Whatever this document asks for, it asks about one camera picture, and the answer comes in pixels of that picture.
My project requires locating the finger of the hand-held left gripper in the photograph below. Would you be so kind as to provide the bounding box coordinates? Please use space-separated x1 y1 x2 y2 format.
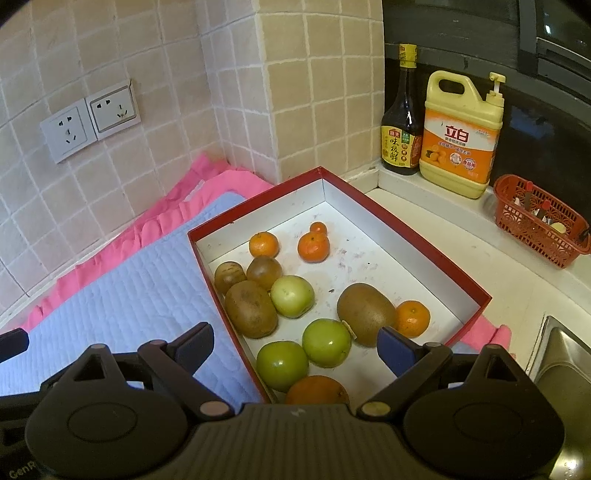
0 329 30 365

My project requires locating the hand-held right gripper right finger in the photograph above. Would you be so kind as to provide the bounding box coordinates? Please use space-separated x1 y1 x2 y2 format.
355 325 532 422

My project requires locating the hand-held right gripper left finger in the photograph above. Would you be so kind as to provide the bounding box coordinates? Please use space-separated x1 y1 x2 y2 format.
58 322 234 422

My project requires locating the large brown kiwi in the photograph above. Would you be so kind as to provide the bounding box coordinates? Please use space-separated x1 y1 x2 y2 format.
225 280 279 339
337 283 397 348

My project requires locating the large orange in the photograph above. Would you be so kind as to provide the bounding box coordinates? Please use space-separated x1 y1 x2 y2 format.
285 375 351 406

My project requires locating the red cardboard box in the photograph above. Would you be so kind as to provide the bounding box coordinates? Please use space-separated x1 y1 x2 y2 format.
187 167 493 406

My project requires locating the round brown kiwi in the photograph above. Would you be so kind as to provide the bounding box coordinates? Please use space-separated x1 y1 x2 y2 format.
246 255 283 291

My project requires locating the pale green jujube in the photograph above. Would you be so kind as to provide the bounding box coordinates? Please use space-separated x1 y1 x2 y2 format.
270 275 315 319

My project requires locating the small brown kiwi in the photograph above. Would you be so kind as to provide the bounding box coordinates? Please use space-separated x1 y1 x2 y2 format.
213 261 247 296

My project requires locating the pink cloth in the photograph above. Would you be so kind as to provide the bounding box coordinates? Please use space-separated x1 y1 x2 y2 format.
21 152 511 356

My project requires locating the steel sink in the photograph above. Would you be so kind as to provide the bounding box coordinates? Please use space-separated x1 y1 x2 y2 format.
526 315 591 480

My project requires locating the orange plastic basket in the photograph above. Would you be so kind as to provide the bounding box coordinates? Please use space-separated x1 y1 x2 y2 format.
493 174 591 270

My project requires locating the yellow detergent bottle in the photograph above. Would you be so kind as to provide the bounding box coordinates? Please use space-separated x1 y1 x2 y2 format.
419 70 505 200

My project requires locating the dark soy sauce bottle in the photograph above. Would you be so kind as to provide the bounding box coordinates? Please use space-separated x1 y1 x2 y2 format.
381 44 424 176

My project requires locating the dark window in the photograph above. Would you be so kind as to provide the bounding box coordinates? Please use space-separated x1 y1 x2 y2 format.
382 0 591 217

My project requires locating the white wall socket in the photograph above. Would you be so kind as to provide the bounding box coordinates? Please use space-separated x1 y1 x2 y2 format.
40 98 99 165

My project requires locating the beige framed wall socket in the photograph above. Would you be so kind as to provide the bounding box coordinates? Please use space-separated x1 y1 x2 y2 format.
87 79 142 140

